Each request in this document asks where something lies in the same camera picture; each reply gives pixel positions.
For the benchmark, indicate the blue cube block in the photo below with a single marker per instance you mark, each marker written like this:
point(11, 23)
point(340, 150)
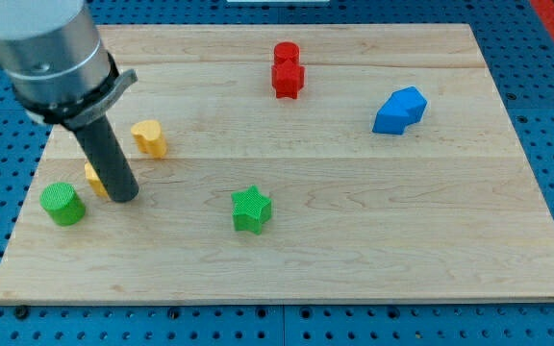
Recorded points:
point(391, 119)

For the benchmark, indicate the green star block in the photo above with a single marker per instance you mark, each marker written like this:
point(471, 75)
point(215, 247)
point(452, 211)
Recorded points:
point(251, 210)

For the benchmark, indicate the yellow heart block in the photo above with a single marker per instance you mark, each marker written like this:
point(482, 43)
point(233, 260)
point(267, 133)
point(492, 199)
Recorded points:
point(149, 138)

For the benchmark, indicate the yellow hexagon block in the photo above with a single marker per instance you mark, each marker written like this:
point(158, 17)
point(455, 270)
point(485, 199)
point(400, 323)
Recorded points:
point(94, 181)

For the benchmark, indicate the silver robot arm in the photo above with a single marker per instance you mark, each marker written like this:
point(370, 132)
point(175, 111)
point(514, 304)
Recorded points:
point(63, 74)

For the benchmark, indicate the red cylinder block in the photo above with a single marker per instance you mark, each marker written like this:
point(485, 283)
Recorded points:
point(286, 51)

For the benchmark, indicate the light wooden board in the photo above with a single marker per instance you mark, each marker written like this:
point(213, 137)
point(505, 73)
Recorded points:
point(448, 212)

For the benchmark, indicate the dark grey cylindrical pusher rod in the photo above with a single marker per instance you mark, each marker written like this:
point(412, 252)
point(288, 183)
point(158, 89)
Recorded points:
point(105, 155)

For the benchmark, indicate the blue angled block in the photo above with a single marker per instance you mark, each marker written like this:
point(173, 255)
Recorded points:
point(411, 100)

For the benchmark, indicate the green cylinder block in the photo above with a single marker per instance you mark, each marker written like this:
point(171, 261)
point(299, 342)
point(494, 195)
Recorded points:
point(62, 203)

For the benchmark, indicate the red star block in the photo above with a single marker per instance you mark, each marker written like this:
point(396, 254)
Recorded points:
point(287, 79)

